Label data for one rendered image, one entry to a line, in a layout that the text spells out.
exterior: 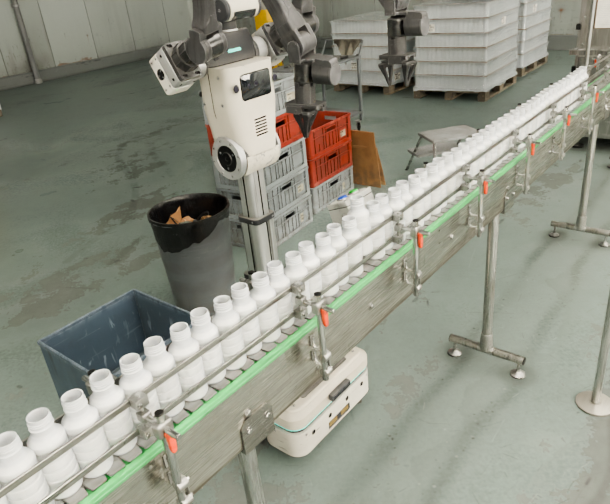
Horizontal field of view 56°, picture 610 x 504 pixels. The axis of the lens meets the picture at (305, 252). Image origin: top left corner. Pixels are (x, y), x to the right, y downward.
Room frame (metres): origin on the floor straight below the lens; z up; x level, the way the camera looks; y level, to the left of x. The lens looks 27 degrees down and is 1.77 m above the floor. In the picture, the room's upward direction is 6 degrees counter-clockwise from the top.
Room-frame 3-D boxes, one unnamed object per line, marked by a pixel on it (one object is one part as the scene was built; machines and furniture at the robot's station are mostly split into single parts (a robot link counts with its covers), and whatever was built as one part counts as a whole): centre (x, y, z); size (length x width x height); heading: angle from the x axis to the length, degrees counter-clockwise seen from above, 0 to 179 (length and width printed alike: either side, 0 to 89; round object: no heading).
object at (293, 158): (3.92, 0.24, 0.55); 0.61 x 0.41 x 0.22; 146
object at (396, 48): (1.87, -0.35, 1.51); 0.10 x 0.07 x 0.07; 49
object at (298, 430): (2.02, 0.16, 0.24); 0.68 x 0.53 x 0.41; 49
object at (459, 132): (4.73, -1.28, 0.21); 0.61 x 0.47 x 0.41; 12
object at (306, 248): (1.25, 0.00, 1.08); 0.06 x 0.06 x 0.17
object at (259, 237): (2.03, 0.17, 0.74); 0.11 x 0.11 x 0.40; 49
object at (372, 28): (8.99, -1.48, 0.50); 1.23 x 1.05 x 1.00; 137
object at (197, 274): (2.94, 0.61, 0.32); 0.45 x 0.45 x 0.64
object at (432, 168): (1.72, -0.43, 1.08); 0.06 x 0.06 x 0.17
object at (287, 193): (3.92, 0.24, 0.33); 0.61 x 0.41 x 0.22; 145
